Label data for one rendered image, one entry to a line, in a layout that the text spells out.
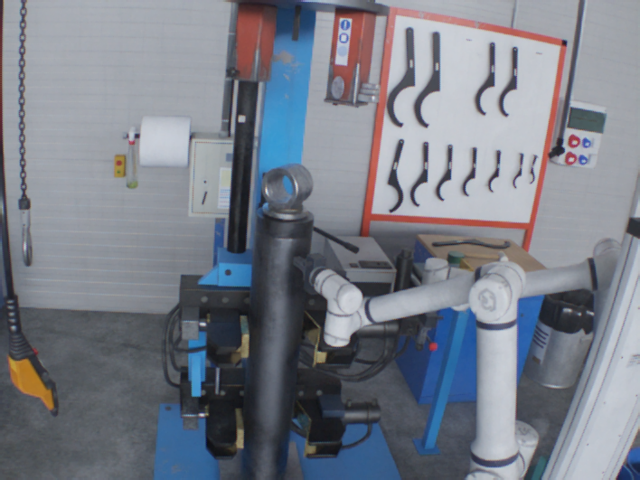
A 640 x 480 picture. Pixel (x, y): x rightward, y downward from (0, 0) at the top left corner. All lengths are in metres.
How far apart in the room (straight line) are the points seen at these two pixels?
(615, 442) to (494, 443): 0.52
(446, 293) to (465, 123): 2.73
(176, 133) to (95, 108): 1.35
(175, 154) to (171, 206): 1.37
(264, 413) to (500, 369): 1.12
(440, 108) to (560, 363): 2.01
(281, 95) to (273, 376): 1.14
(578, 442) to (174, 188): 3.17
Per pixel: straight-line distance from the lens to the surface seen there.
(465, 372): 3.77
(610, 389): 1.89
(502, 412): 1.72
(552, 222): 5.08
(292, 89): 2.44
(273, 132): 2.46
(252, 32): 2.09
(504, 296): 1.55
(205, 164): 2.90
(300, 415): 2.70
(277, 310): 2.18
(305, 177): 2.09
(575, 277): 2.05
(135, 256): 4.36
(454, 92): 4.34
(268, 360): 2.28
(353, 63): 1.90
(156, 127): 2.88
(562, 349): 4.18
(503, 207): 4.73
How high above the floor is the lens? 2.11
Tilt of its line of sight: 21 degrees down
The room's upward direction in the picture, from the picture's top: 6 degrees clockwise
